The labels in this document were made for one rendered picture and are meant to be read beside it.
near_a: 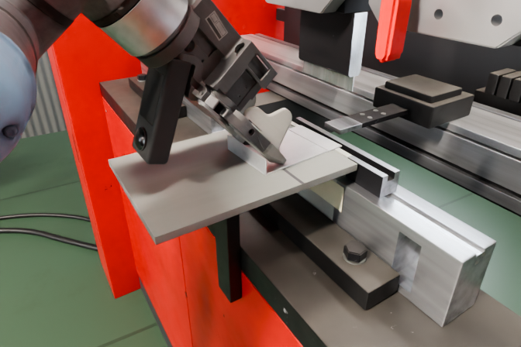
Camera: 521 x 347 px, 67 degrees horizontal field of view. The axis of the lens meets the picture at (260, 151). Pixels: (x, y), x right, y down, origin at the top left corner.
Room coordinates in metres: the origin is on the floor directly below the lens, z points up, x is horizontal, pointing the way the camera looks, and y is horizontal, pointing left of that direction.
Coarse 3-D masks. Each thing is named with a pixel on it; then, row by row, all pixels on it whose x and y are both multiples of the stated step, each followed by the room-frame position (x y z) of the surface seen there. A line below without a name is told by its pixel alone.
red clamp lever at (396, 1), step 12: (384, 0) 0.34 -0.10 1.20; (396, 0) 0.33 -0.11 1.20; (408, 0) 0.34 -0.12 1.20; (384, 12) 0.34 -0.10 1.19; (396, 12) 0.33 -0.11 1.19; (408, 12) 0.34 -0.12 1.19; (384, 24) 0.34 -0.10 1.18; (396, 24) 0.33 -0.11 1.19; (384, 36) 0.34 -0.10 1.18; (396, 36) 0.34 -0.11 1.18; (384, 48) 0.34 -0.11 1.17; (396, 48) 0.34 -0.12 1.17; (384, 60) 0.34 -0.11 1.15
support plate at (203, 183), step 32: (256, 128) 0.54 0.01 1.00; (288, 128) 0.54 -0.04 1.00; (128, 160) 0.44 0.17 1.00; (192, 160) 0.44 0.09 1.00; (224, 160) 0.44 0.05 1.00; (320, 160) 0.44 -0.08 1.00; (128, 192) 0.36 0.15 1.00; (160, 192) 0.36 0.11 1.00; (192, 192) 0.36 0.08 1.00; (224, 192) 0.36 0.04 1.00; (256, 192) 0.36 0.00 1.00; (288, 192) 0.37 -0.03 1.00; (160, 224) 0.31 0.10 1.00; (192, 224) 0.31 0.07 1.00
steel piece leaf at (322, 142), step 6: (300, 126) 0.54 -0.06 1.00; (294, 132) 0.52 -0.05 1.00; (300, 132) 0.52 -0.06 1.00; (306, 132) 0.52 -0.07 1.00; (312, 132) 0.52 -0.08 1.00; (306, 138) 0.50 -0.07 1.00; (312, 138) 0.50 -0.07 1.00; (318, 138) 0.50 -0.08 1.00; (324, 138) 0.50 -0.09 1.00; (318, 144) 0.48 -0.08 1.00; (324, 144) 0.48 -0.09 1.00; (330, 144) 0.48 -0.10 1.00; (336, 144) 0.48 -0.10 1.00; (330, 150) 0.46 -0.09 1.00
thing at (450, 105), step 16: (400, 80) 0.66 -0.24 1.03; (416, 80) 0.66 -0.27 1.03; (432, 80) 0.66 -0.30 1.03; (384, 96) 0.64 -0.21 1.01; (400, 96) 0.62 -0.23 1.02; (416, 96) 0.60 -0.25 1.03; (432, 96) 0.58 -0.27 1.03; (448, 96) 0.60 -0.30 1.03; (464, 96) 0.61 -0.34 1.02; (368, 112) 0.59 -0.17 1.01; (384, 112) 0.58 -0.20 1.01; (400, 112) 0.59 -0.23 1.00; (416, 112) 0.59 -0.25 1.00; (432, 112) 0.56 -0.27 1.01; (448, 112) 0.59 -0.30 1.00; (464, 112) 0.61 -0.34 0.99; (336, 128) 0.53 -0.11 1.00; (352, 128) 0.53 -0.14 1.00
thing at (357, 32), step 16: (304, 16) 0.54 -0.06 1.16; (320, 16) 0.52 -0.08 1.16; (336, 16) 0.49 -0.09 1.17; (352, 16) 0.47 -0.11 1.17; (304, 32) 0.54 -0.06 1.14; (320, 32) 0.51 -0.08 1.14; (336, 32) 0.49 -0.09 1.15; (352, 32) 0.47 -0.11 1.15; (304, 48) 0.54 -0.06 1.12; (320, 48) 0.51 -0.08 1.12; (336, 48) 0.49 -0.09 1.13; (352, 48) 0.47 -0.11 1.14; (304, 64) 0.55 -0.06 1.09; (320, 64) 0.51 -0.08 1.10; (336, 64) 0.48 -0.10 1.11; (352, 64) 0.47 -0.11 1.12; (336, 80) 0.49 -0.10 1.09; (352, 80) 0.47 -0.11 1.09
